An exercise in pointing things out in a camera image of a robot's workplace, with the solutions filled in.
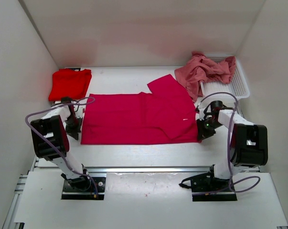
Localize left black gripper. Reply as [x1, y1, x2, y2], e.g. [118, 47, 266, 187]
[65, 115, 83, 140]

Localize red t shirt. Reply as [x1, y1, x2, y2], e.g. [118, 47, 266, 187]
[48, 69, 92, 102]

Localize magenta t shirt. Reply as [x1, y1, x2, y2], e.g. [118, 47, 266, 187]
[81, 74, 198, 145]

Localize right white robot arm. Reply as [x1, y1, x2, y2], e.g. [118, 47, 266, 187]
[196, 101, 268, 191]

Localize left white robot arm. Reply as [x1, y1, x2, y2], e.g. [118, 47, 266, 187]
[25, 97, 92, 191]

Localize white plastic basket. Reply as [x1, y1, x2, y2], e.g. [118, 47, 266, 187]
[201, 57, 250, 105]

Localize light pink t shirt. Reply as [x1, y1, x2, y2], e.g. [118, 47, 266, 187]
[174, 51, 236, 102]

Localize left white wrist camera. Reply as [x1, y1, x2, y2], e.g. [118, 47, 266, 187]
[74, 106, 85, 118]

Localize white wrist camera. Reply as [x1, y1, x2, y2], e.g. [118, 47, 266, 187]
[74, 106, 85, 118]
[195, 102, 205, 120]

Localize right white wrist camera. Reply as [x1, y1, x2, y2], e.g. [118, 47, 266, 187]
[195, 102, 205, 120]

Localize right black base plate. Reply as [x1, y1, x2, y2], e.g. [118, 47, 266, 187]
[179, 173, 237, 202]

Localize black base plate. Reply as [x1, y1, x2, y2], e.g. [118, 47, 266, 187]
[61, 173, 106, 200]
[179, 173, 237, 202]

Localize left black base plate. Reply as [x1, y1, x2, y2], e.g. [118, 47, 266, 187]
[61, 173, 106, 200]

